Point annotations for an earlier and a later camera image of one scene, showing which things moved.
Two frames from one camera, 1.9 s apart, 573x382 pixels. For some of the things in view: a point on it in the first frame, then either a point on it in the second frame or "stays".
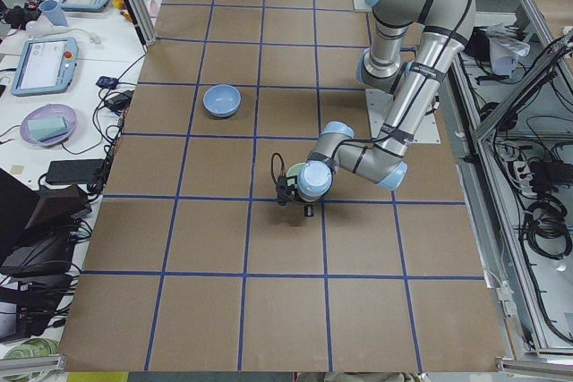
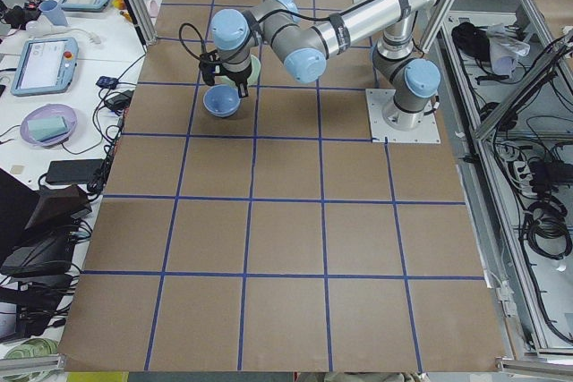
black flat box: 74,172 stays
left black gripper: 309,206 → 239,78
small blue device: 105,81 stays
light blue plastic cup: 52,9 stays
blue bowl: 222,100 stays
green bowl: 294,171 → 255,70
